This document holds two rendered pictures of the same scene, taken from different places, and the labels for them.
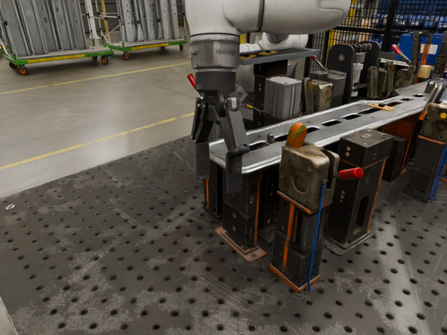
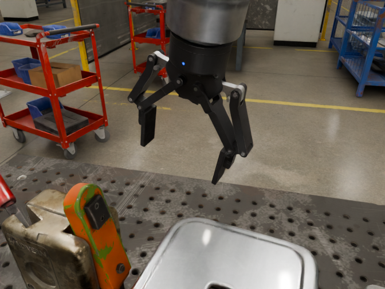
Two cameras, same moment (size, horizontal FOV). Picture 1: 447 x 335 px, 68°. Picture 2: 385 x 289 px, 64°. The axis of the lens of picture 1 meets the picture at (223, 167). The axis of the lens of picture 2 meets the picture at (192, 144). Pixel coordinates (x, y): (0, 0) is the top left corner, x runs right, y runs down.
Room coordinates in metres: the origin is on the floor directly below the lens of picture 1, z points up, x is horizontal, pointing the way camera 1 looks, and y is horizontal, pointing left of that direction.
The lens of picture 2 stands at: (0.94, -0.20, 1.29)
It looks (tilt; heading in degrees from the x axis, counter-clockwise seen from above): 30 degrees down; 147
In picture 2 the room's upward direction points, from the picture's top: straight up
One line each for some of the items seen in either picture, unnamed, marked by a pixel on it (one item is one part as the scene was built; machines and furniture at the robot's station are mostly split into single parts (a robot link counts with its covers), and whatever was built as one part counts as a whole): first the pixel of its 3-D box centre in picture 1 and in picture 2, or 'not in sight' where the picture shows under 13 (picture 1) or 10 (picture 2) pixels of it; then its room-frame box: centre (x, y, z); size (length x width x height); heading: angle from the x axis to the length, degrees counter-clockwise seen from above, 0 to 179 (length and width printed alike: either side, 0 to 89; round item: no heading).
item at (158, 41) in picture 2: not in sight; (161, 42); (-2.62, 1.62, 0.49); 0.81 x 0.46 x 0.97; 122
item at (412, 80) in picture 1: (398, 106); not in sight; (1.55, -0.84, 0.88); 0.07 x 0.06 x 0.35; 36
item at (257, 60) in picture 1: (271, 54); not in sight; (1.28, -0.18, 1.16); 0.37 x 0.14 x 0.02; 126
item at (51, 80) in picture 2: not in sight; (50, 88); (-1.57, 0.09, 0.49); 0.81 x 0.47 x 0.97; 28
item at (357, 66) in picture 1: (346, 104); not in sight; (1.37, -0.52, 0.94); 0.18 x 0.13 x 0.49; 126
